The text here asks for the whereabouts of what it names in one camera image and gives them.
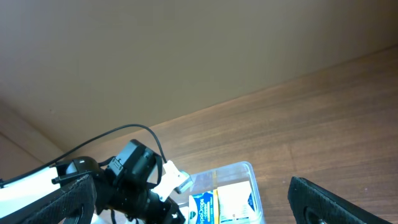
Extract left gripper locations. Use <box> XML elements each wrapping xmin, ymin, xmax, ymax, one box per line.
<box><xmin>95</xmin><ymin>139</ymin><xmax>186</xmax><ymax>224</ymax></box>

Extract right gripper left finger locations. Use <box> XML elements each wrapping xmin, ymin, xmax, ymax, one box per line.
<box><xmin>12</xmin><ymin>175</ymin><xmax>96</xmax><ymax>223</ymax></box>

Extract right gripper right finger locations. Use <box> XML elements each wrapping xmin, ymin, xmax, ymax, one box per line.
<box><xmin>288</xmin><ymin>177</ymin><xmax>389</xmax><ymax>224</ymax></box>

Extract white medicine box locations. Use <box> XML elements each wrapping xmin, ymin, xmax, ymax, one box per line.
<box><xmin>217</xmin><ymin>180</ymin><xmax>257</xmax><ymax>223</ymax></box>

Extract blue VapoDrops box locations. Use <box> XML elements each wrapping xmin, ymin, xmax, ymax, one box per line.
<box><xmin>188</xmin><ymin>189</ymin><xmax>220</xmax><ymax>224</ymax></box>

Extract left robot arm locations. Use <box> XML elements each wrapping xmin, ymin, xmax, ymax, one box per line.
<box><xmin>1</xmin><ymin>139</ymin><xmax>186</xmax><ymax>223</ymax></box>

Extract clear plastic container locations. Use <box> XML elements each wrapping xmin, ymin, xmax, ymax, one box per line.
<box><xmin>172</xmin><ymin>161</ymin><xmax>266</xmax><ymax>224</ymax></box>

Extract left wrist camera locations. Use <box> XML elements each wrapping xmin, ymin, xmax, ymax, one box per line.
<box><xmin>151</xmin><ymin>161</ymin><xmax>193</xmax><ymax>202</ymax></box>

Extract left black cable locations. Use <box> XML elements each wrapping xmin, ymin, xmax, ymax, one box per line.
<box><xmin>0</xmin><ymin>123</ymin><xmax>169</xmax><ymax>187</ymax></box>

